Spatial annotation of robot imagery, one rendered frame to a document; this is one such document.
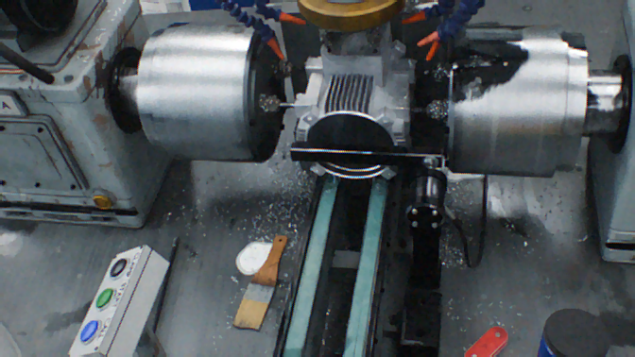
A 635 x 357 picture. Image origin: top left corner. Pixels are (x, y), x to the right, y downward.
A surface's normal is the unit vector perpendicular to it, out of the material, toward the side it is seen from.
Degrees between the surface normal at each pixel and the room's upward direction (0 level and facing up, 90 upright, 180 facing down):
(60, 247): 0
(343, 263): 0
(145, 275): 60
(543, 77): 32
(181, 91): 51
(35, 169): 90
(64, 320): 0
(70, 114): 89
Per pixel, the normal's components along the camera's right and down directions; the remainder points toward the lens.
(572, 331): -0.11, -0.68
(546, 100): -0.20, 0.07
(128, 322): 0.80, -0.29
